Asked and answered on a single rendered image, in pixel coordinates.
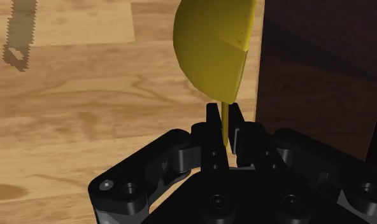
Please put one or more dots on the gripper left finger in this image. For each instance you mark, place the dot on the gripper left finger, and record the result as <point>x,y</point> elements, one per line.
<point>176,155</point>

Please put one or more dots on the yellow bowl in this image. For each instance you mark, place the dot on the yellow bowl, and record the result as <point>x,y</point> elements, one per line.
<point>213,52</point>

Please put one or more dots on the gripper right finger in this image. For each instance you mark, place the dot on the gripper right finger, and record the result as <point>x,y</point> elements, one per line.
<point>300,155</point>

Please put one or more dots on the dark brown wooden cabinet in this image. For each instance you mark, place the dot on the dark brown wooden cabinet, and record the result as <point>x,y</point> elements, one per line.
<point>322,71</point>

